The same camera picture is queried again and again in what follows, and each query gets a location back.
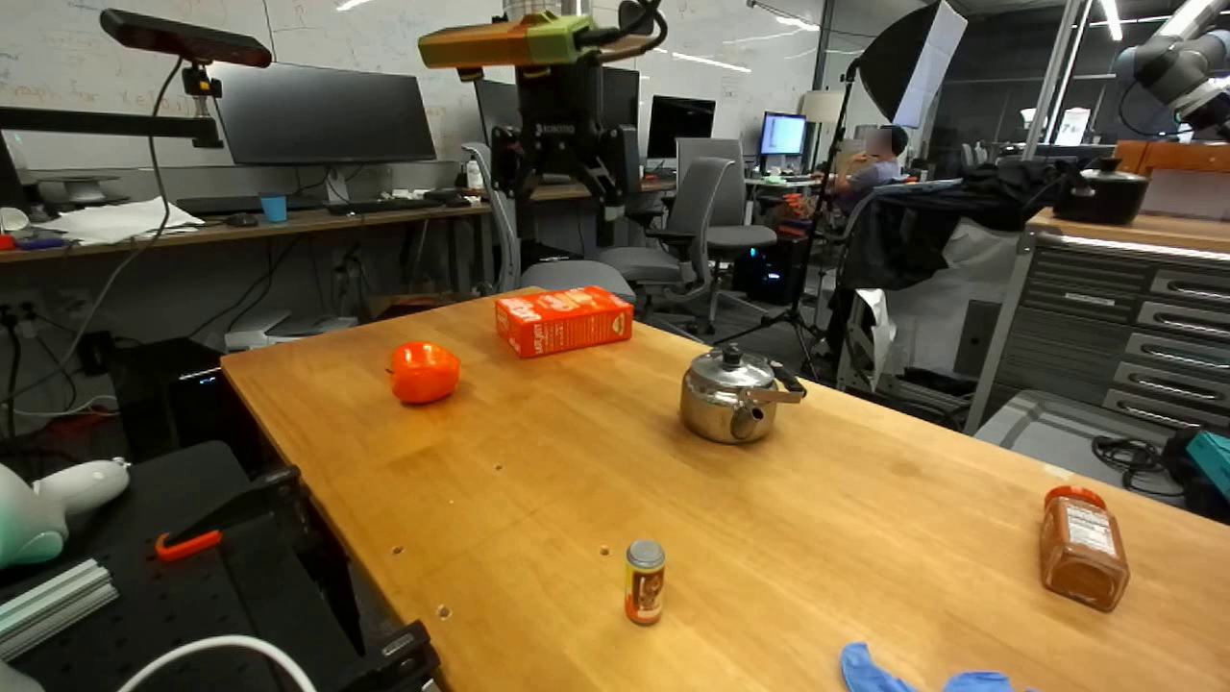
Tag grey office chair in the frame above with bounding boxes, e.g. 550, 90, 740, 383
601, 158, 731, 306

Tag orange cracker box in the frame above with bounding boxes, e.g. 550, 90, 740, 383
495, 284, 633, 359

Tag grey drawer cabinet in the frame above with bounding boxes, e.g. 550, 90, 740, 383
968, 210, 1230, 431

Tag blue rubber glove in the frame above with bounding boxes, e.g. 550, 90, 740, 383
835, 641, 1014, 692

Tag teal black tool bag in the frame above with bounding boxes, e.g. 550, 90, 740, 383
1160, 431, 1230, 523

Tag green orange wrist camera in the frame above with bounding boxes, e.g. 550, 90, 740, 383
419, 10, 591, 70

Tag small spice jar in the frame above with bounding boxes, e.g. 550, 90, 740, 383
622, 537, 664, 628

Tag brown sauce bottle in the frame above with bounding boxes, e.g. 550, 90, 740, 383
1038, 486, 1129, 610

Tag black bowl on cabinet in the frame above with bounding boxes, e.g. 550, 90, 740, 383
1055, 168, 1145, 223

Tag computer monitor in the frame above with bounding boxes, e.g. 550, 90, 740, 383
214, 67, 434, 165

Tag red plastic apple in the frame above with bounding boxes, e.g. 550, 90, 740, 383
389, 343, 460, 402

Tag orange handled clamp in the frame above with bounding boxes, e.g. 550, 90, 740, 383
156, 470, 299, 564

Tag silver metal kettle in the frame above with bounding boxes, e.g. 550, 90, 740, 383
682, 359, 806, 447

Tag silver kettle lid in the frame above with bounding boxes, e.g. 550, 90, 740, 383
687, 343, 778, 391

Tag seated person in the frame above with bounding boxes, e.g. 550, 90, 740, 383
828, 123, 909, 217

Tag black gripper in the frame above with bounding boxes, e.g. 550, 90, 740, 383
493, 59, 633, 206

